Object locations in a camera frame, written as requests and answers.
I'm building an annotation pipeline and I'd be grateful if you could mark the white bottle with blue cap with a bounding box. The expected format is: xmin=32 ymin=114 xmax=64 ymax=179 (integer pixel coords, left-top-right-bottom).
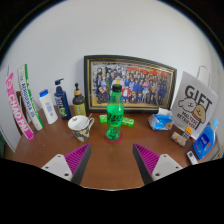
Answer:
xmin=38 ymin=89 xmax=59 ymax=125

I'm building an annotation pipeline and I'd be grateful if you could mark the pink and white tall tube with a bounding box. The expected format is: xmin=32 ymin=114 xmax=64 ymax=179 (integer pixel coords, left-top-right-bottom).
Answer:
xmin=5 ymin=72 xmax=36 ymax=141

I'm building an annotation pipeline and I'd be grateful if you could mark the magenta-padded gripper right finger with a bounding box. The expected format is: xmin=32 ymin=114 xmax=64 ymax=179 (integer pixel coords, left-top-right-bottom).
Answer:
xmin=132 ymin=143 xmax=184 ymax=186

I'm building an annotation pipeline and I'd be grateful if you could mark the brown pump bottle yellow label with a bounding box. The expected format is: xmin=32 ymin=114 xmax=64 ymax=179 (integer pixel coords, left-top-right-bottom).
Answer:
xmin=72 ymin=82 xmax=87 ymax=117

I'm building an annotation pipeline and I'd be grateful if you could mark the flat round red coaster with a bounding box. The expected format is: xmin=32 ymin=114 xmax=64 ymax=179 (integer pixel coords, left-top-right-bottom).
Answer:
xmin=103 ymin=132 xmax=124 ymax=144

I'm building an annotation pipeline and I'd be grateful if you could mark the dark blue pump bottle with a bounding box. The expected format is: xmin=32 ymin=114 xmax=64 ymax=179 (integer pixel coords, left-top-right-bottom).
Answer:
xmin=53 ymin=78 xmax=72 ymax=121

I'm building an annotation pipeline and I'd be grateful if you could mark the white remote control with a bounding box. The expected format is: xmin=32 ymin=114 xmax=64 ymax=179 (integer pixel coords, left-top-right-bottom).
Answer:
xmin=186 ymin=150 xmax=199 ymax=166

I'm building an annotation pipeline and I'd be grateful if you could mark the framed group picture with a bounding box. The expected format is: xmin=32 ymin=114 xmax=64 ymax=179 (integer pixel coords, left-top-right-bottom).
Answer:
xmin=83 ymin=54 xmax=178 ymax=114

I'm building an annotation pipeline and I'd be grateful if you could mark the blue detergent bottle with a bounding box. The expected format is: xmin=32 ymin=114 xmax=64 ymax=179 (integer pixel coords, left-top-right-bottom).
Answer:
xmin=192 ymin=117 xmax=220 ymax=160

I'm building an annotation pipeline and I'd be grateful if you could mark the beige snack packet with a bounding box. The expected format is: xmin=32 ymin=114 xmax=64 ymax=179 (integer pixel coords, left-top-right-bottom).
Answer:
xmin=170 ymin=131 xmax=188 ymax=147

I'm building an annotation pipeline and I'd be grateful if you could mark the white radiator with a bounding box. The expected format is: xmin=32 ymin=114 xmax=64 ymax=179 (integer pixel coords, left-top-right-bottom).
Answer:
xmin=214 ymin=143 xmax=224 ymax=160

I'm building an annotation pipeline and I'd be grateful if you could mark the camouflage-patterned mug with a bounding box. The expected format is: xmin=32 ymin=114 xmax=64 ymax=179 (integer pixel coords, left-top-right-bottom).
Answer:
xmin=67 ymin=115 xmax=95 ymax=143

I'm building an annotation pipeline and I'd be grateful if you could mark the green and white tall tube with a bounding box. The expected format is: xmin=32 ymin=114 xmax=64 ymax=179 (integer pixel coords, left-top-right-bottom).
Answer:
xmin=17 ymin=63 xmax=45 ymax=131

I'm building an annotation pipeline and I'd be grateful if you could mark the green plastic drink bottle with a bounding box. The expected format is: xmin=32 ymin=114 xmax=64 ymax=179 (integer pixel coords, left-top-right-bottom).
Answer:
xmin=105 ymin=83 xmax=125 ymax=142

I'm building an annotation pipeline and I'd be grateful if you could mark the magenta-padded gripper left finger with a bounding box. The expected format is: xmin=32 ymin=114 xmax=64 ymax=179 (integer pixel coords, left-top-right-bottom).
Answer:
xmin=40 ymin=143 xmax=93 ymax=186

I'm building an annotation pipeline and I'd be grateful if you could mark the blue tissue pack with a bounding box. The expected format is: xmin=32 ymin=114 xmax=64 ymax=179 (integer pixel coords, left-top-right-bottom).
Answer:
xmin=147 ymin=107 xmax=175 ymax=131

